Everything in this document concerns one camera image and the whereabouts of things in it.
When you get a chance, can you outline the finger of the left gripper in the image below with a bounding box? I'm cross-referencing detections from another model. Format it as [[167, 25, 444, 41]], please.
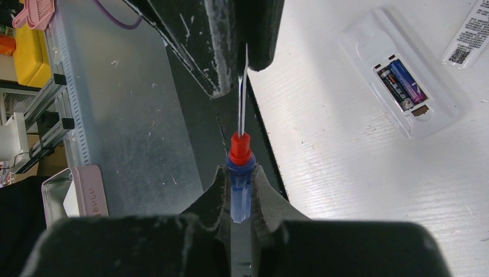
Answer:
[[234, 0, 284, 72], [125, 0, 238, 98]]

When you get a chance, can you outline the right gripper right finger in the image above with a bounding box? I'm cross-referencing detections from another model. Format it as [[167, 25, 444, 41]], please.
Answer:
[[250, 164, 310, 276]]

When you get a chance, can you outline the blue red screwdriver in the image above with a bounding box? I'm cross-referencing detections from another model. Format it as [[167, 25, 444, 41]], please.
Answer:
[[226, 43, 256, 223]]

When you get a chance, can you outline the white remote control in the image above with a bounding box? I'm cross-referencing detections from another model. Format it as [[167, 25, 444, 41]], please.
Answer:
[[338, 9, 460, 139]]

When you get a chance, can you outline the yellow bin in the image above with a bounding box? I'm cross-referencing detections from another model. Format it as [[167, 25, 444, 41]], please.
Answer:
[[13, 25, 51, 88]]

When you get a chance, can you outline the white battery cover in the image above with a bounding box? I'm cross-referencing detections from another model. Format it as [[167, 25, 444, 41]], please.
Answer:
[[441, 0, 488, 69]]

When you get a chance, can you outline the pink white box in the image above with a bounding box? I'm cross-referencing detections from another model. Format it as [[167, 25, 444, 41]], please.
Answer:
[[41, 165, 108, 227]]

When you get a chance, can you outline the pink plastic scoop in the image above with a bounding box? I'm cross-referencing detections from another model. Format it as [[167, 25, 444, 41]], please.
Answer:
[[12, 0, 55, 31]]

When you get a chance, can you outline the black battery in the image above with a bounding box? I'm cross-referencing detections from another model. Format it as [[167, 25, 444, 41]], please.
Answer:
[[378, 67, 415, 111]]

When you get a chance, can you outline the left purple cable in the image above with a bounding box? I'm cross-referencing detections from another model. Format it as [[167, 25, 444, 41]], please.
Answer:
[[93, 0, 144, 31]]

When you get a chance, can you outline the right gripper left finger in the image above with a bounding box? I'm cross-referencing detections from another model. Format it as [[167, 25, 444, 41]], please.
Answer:
[[179, 165, 231, 276]]

